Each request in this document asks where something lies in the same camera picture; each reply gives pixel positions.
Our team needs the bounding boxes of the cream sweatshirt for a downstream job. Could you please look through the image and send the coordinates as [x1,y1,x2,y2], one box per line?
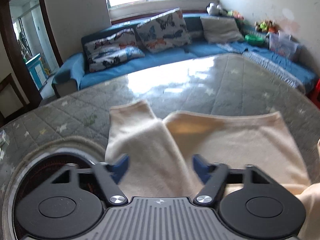
[105,101,319,239]

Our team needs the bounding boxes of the round black induction cooktop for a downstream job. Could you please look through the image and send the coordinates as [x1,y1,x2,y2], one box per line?
[13,152,104,239]

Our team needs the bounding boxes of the left butterfly cushion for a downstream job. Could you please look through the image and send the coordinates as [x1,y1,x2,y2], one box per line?
[84,28,145,72]

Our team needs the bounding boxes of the red plastic stool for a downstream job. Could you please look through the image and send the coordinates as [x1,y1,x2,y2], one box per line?
[308,80,320,105]

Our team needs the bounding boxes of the blue white small cabinet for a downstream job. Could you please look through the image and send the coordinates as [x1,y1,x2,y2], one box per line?
[25,53,48,90]

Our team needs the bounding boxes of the blue corner sofa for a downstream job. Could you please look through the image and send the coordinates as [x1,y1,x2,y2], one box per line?
[52,14,319,97]

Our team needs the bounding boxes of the green bowl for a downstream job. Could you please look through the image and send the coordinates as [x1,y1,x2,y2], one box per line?
[245,34,265,47]

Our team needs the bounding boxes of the grey plain cushion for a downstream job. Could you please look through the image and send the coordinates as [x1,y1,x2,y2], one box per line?
[200,16,244,43]

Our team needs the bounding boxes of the clear plastic storage box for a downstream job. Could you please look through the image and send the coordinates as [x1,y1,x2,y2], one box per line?
[269,33,301,61]

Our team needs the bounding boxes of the large butterfly cushion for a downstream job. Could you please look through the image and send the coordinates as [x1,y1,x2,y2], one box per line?
[136,8,192,53]

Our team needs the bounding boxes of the green and brown plush toys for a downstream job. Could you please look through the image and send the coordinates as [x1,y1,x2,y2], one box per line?
[254,20,278,34]

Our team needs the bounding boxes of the panda plush toy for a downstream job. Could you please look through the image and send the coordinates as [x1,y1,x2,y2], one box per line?
[206,3,223,16]

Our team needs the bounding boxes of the dark wooden door frame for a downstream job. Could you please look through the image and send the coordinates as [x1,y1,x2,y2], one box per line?
[0,0,63,108]

